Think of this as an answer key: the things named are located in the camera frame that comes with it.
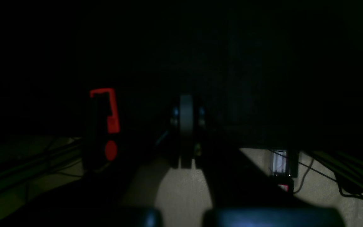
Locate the white power strip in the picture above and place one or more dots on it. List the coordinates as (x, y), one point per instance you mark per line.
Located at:
(284, 168)

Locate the red black clamp right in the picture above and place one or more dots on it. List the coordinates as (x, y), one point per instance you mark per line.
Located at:
(101, 125)

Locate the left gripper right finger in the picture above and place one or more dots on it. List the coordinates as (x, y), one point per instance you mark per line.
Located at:
(241, 193)

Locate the black table cloth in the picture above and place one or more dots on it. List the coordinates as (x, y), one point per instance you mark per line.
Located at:
(272, 73)

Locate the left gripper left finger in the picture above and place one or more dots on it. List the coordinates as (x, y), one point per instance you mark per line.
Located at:
(122, 194)

